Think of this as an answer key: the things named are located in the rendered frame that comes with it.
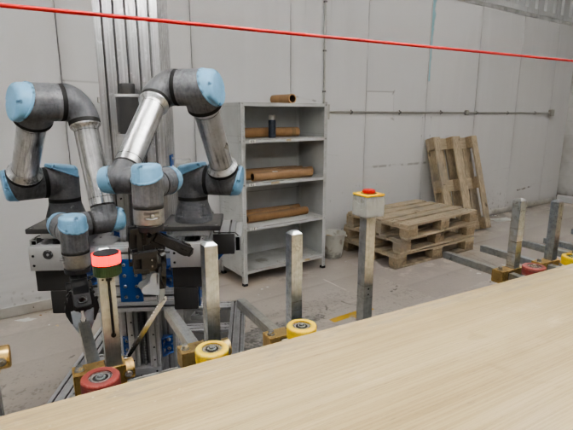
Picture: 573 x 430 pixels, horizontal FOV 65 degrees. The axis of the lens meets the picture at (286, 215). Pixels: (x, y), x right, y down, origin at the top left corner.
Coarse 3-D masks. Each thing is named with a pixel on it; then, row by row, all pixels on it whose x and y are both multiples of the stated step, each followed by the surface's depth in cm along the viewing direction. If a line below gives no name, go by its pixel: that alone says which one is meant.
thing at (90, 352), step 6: (78, 324) 131; (84, 324) 131; (84, 330) 127; (90, 330) 127; (84, 336) 124; (90, 336) 124; (84, 342) 120; (90, 342) 120; (84, 348) 117; (90, 348) 117; (96, 348) 117; (84, 354) 116; (90, 354) 114; (96, 354) 114; (90, 360) 112; (96, 360) 112
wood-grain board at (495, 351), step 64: (384, 320) 124; (448, 320) 124; (512, 320) 124; (128, 384) 95; (192, 384) 95; (256, 384) 95; (320, 384) 95; (384, 384) 95; (448, 384) 95; (512, 384) 95
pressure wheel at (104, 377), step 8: (104, 368) 100; (112, 368) 100; (88, 376) 96; (96, 376) 97; (104, 376) 97; (112, 376) 96; (80, 384) 94; (88, 384) 94; (96, 384) 94; (104, 384) 94; (112, 384) 94; (88, 392) 93
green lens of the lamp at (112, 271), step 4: (120, 264) 99; (92, 268) 98; (96, 268) 96; (100, 268) 96; (104, 268) 96; (108, 268) 97; (112, 268) 97; (116, 268) 98; (120, 268) 99; (96, 272) 97; (100, 272) 96; (104, 272) 96; (108, 272) 97; (112, 272) 97; (116, 272) 98; (120, 272) 99; (96, 276) 97; (100, 276) 97; (104, 276) 97; (108, 276) 97; (112, 276) 97
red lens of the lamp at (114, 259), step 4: (92, 256) 96; (108, 256) 96; (112, 256) 97; (116, 256) 97; (120, 256) 99; (92, 260) 97; (96, 260) 96; (100, 260) 96; (104, 260) 96; (108, 260) 96; (112, 260) 97; (116, 260) 98; (120, 260) 99; (92, 264) 97; (96, 264) 96; (100, 264) 96; (104, 264) 96; (108, 264) 96; (112, 264) 97
